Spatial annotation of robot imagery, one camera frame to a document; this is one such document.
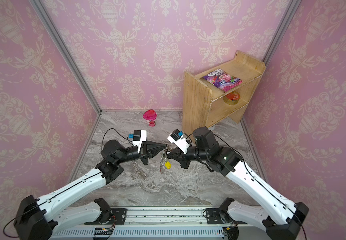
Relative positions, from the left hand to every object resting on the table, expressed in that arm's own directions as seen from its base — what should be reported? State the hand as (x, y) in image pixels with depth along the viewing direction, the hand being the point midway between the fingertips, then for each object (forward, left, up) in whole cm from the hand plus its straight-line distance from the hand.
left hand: (165, 149), depth 59 cm
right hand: (+1, -2, -5) cm, 6 cm away
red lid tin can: (+43, -39, -10) cm, 59 cm away
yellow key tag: (-4, -1, -7) cm, 8 cm away
